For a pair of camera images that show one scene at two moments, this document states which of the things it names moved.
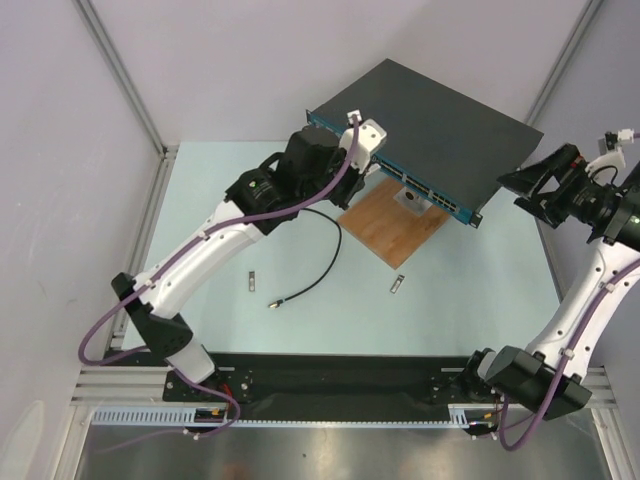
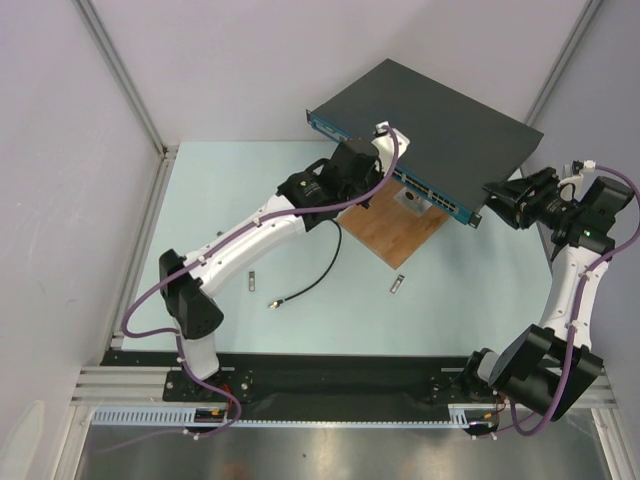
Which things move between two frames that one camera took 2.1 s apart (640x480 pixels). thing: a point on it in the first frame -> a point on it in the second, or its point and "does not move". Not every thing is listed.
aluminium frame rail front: x=114 y=384 does not move
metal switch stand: x=413 y=201 does not move
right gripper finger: x=540 y=205 -> x=507 y=213
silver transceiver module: x=397 y=283 does not move
